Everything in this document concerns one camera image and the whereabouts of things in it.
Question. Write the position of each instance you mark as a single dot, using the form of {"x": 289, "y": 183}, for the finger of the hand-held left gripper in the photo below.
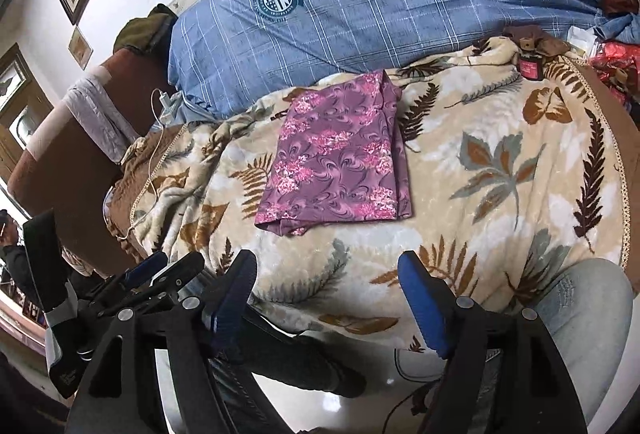
{"x": 187, "y": 270}
{"x": 145, "y": 271}

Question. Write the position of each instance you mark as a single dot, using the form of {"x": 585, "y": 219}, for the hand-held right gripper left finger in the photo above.
{"x": 232, "y": 299}

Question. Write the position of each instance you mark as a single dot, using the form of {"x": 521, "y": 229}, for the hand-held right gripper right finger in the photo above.
{"x": 425, "y": 309}

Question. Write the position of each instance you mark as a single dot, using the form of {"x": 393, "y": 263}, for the purple floral cloth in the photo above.
{"x": 340, "y": 159}

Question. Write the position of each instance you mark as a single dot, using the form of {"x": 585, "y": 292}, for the person's leg in dark pants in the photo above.
{"x": 300, "y": 364}

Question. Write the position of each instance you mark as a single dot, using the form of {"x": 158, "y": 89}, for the brown headboard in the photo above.
{"x": 65, "y": 149}

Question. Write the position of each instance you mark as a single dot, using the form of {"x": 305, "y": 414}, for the beige leaf-print blanket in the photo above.
{"x": 500, "y": 174}

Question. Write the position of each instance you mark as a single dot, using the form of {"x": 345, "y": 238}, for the white cloth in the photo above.
{"x": 102, "y": 114}

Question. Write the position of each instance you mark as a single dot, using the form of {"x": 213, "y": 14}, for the white charger plug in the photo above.
{"x": 167, "y": 107}

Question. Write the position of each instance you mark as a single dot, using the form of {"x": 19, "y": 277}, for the person's leg in light jeans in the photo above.
{"x": 590, "y": 314}

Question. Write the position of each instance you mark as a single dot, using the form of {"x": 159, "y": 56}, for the dark olive cloth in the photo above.
{"x": 142, "y": 32}

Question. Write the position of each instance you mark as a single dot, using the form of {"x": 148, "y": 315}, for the red jar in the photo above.
{"x": 531, "y": 65}

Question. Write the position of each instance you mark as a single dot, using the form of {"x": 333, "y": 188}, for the brown cloth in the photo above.
{"x": 532, "y": 39}

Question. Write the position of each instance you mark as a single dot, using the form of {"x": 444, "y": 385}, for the red patterned packaging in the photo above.
{"x": 617, "y": 69}

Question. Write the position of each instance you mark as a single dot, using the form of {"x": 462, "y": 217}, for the small wall picture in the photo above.
{"x": 80, "y": 45}

